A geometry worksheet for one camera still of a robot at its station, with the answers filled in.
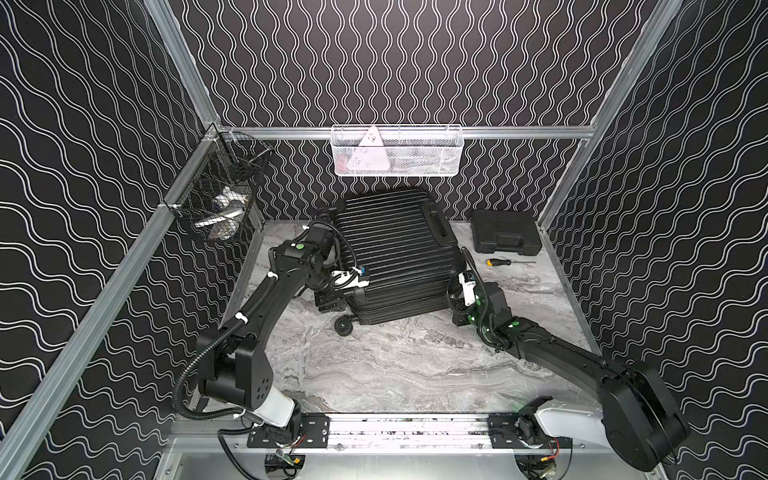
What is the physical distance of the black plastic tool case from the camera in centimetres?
110

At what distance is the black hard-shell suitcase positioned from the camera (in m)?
0.82

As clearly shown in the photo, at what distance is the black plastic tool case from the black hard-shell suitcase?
0.82 feet
